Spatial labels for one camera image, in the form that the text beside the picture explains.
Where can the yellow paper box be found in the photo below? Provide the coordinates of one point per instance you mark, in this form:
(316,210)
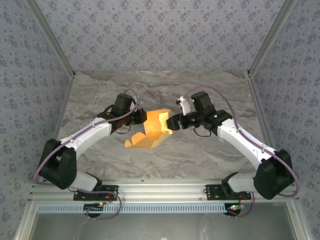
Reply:
(155,125)

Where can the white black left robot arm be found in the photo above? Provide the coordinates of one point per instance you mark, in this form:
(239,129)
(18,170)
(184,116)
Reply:
(87,135)

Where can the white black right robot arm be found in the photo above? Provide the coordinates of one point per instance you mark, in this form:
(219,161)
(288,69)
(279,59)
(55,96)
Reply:
(240,140)

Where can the small circuit board with LED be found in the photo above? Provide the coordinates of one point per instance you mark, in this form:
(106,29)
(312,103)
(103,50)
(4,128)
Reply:
(235,210)
(93,210)

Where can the grey metal panel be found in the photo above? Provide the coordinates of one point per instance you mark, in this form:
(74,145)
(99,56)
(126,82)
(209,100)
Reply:
(160,227)

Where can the aluminium table side rail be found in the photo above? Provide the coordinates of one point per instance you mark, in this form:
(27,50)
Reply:
(260,112)
(65,105)

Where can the aluminium frame cross rail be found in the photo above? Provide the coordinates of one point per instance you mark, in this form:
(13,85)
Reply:
(160,190)

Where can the aluminium frame post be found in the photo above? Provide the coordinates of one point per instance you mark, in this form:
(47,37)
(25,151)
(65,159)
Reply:
(52,40)
(270,37)

